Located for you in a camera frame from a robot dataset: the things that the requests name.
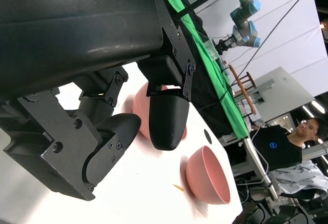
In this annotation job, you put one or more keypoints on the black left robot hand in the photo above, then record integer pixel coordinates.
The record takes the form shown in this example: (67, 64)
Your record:
(77, 29)

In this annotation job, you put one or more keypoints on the pink plastic bowl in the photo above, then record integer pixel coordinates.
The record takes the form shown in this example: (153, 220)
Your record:
(205, 178)
(141, 111)

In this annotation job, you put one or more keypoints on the green table cloth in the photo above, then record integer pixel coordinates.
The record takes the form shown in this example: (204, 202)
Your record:
(212, 62)

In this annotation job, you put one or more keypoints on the black round table grommet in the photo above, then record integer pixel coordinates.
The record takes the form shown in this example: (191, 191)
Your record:
(207, 136)

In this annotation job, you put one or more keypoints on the round dark wooden stool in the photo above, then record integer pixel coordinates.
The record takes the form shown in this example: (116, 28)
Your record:
(251, 80)

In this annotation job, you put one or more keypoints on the small orange splinter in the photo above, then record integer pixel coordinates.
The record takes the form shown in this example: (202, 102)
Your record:
(178, 187)

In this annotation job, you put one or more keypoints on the grey computer monitor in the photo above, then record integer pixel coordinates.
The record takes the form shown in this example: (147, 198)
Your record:
(282, 93)

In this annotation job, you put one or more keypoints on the person in black shirt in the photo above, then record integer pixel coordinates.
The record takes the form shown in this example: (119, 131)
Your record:
(276, 147)

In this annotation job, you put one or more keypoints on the light blue garment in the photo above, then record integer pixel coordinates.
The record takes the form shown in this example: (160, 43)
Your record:
(302, 178)

